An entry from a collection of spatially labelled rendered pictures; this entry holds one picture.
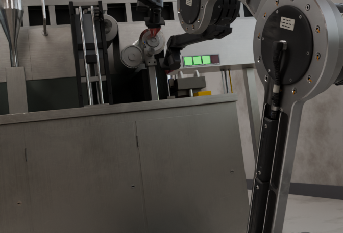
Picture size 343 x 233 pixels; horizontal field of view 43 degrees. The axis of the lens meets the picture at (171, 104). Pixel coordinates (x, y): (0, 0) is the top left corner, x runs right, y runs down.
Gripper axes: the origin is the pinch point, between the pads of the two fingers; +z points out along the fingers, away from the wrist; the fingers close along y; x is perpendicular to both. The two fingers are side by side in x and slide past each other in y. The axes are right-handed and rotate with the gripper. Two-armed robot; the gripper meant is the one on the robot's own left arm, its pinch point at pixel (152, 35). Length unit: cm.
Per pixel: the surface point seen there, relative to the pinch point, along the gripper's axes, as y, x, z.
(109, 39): -22.8, 2.4, 3.6
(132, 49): -10.7, -2.1, 7.4
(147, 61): -4.9, -12.7, 7.6
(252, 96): 79, 13, 62
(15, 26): -70, 13, 1
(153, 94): -2.4, -24.1, 20.7
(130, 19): -4.5, 39.8, 14.7
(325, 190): 180, 5, 178
